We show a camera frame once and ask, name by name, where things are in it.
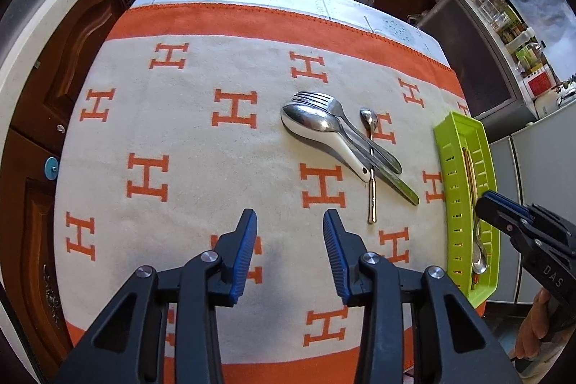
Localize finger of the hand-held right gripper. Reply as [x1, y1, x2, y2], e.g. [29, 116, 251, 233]
[474, 191, 536, 238]

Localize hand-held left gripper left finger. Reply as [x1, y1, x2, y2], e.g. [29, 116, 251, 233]
[54, 208, 258, 384]

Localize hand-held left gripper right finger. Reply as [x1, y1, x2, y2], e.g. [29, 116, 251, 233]
[323, 208, 523, 384]

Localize steel teaspoon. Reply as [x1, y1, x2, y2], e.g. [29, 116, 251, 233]
[470, 217, 489, 276]

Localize green plastic utensil tray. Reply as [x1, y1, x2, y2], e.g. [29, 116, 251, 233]
[433, 112, 501, 308]

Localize person's right hand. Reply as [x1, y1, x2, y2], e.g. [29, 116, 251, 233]
[513, 289, 563, 362]

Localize plain light wooden chopstick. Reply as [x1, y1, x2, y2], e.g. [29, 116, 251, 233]
[463, 146, 471, 209]

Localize grey refrigerator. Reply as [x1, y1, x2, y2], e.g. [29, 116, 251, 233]
[483, 107, 576, 306]

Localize orange and beige printed blanket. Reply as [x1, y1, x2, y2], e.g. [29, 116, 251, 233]
[53, 1, 489, 378]

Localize white ceramic spoon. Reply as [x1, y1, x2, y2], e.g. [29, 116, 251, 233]
[281, 109, 373, 183]

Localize steel fork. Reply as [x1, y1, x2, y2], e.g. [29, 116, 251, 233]
[292, 91, 402, 175]

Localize red labelled container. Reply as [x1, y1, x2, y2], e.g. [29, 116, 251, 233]
[522, 67, 556, 99]

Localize large steel spoon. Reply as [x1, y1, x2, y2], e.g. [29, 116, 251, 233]
[281, 104, 420, 205]

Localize green bottle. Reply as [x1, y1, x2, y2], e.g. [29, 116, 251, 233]
[513, 42, 543, 70]

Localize black glass-door appliance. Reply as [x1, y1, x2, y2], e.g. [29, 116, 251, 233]
[416, 0, 536, 130]

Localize white plastic bottle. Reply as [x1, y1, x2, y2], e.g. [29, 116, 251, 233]
[504, 26, 536, 52]

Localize glass jars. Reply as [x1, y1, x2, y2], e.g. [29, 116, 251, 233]
[472, 0, 514, 29]

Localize white kitchen countertop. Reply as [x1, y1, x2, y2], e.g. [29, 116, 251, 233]
[0, 0, 455, 92]

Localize small long-handled steel spoon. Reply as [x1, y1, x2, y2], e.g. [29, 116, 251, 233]
[359, 108, 379, 225]

